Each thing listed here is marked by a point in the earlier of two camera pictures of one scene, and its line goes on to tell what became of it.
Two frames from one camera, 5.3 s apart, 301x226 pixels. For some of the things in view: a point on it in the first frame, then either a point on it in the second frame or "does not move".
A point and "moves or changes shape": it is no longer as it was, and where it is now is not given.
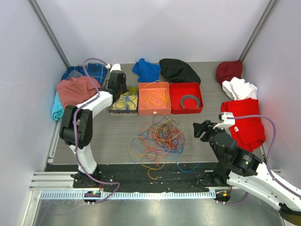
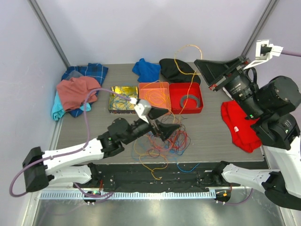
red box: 186,98 does not move
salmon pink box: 154,99 does not move
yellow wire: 154,93 → 187,73
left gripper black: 125,88 → 165,130
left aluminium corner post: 36,7 does not move
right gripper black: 199,128 → 213,70
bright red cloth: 248,133 does not move
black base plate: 125,177 does not move
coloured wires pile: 158,142 moves or changes shape
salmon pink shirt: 71,92 does not move
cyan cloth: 58,110 does not move
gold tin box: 126,103 does not move
